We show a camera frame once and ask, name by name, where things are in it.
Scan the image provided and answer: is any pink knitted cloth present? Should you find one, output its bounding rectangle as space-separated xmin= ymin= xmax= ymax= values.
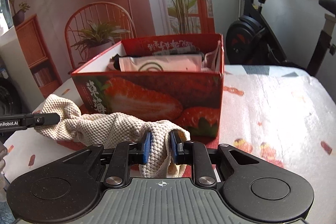
xmin=201 ymin=41 xmax=222 ymax=72

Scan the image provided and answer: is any cream knitted cloth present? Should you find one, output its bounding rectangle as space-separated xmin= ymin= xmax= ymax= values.
xmin=35 ymin=94 xmax=190 ymax=178

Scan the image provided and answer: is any white packaged item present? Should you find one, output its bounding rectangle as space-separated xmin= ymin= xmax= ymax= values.
xmin=119 ymin=55 xmax=202 ymax=72

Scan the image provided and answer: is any printed room backdrop poster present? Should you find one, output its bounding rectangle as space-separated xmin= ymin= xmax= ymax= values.
xmin=9 ymin=0 xmax=215 ymax=97

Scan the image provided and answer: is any black exercise bike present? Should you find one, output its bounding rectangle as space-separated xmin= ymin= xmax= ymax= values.
xmin=225 ymin=0 xmax=336 ymax=77

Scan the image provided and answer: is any black soft object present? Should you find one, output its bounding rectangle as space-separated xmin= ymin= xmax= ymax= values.
xmin=106 ymin=51 xmax=205 ymax=71

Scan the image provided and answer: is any red strawberry cardboard box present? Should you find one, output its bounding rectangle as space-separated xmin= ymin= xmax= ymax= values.
xmin=71 ymin=34 xmax=224 ymax=138

